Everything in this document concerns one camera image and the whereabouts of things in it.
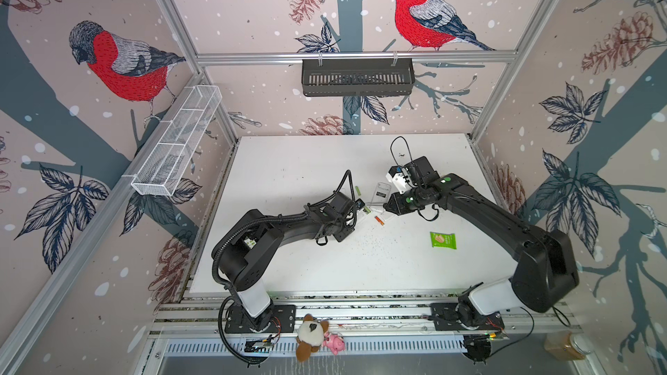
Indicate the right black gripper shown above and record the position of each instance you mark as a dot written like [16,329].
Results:
[396,206]

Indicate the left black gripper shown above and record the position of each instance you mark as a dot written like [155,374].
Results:
[346,234]

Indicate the white battery cover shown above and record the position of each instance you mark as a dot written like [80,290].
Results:
[387,216]

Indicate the orange battery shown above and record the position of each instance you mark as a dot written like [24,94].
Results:
[379,220]

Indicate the white red remote control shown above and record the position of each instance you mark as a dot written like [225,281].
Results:
[381,194]

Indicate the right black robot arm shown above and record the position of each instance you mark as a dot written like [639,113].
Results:
[546,267]

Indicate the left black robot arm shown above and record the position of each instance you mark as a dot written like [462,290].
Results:
[242,256]

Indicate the green snack packet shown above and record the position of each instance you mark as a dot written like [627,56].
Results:
[439,240]

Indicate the brown white plush dog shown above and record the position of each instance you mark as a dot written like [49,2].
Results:
[310,337]

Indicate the pink plush toy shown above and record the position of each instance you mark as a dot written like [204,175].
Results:
[334,342]

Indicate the amber plastic jar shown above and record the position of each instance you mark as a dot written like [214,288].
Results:
[568,346]

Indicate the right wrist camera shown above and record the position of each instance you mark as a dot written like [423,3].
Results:
[400,178]

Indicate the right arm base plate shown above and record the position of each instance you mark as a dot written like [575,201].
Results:
[449,317]

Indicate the black wire wall basket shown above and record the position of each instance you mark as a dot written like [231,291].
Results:
[378,77]

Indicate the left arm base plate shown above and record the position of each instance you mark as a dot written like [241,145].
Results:
[275,319]

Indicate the white wire wall basket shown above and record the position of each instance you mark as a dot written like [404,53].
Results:
[168,160]

